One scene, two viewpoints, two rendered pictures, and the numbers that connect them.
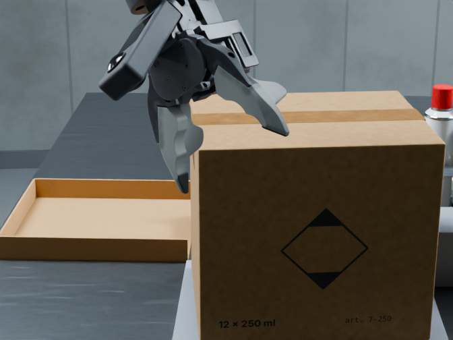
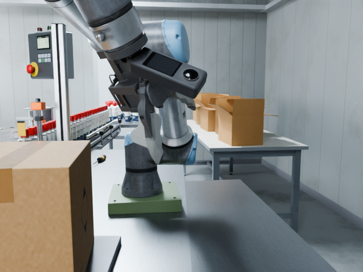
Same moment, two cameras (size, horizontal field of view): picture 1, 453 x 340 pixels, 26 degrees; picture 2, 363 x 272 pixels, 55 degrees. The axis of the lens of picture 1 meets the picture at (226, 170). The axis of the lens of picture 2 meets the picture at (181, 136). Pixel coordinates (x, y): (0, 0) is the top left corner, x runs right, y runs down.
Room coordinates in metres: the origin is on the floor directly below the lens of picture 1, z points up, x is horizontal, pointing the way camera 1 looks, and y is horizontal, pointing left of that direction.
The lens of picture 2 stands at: (0.93, 0.64, 1.26)
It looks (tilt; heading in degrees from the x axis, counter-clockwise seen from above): 8 degrees down; 267
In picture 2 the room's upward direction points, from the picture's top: straight up
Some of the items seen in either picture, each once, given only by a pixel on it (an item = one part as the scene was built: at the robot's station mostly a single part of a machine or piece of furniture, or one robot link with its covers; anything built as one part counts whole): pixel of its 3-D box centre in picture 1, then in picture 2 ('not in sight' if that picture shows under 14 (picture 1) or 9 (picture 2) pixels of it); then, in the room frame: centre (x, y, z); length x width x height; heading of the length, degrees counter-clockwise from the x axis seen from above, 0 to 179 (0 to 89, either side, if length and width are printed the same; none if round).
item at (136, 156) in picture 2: not in sight; (142, 147); (1.01, -0.62, 1.04); 0.13 x 0.12 x 0.14; 169
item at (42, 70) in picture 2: not in sight; (50, 56); (1.40, -0.89, 1.38); 0.17 x 0.10 x 0.19; 143
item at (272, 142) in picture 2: not in sight; (225, 164); (0.25, -3.12, 0.39); 2.20 x 0.80 x 0.78; 94
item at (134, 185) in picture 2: not in sight; (141, 178); (1.01, -0.62, 0.92); 0.15 x 0.15 x 0.10
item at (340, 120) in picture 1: (305, 212); (27, 213); (1.23, -0.11, 0.99); 0.30 x 0.24 x 0.27; 94
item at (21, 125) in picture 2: not in sight; (21, 128); (1.48, -0.73, 1.09); 0.03 x 0.01 x 0.06; 178
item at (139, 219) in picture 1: (104, 217); not in sight; (1.53, 0.21, 0.85); 0.30 x 0.26 x 0.04; 88
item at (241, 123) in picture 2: not in sight; (241, 120); (0.28, -2.28, 0.97); 0.51 x 0.42 x 0.37; 9
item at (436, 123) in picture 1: (438, 147); not in sight; (1.51, -0.34, 0.98); 0.05 x 0.05 x 0.20
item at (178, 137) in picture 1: (187, 144); (144, 137); (0.97, 0.04, 1.17); 0.06 x 0.03 x 0.09; 142
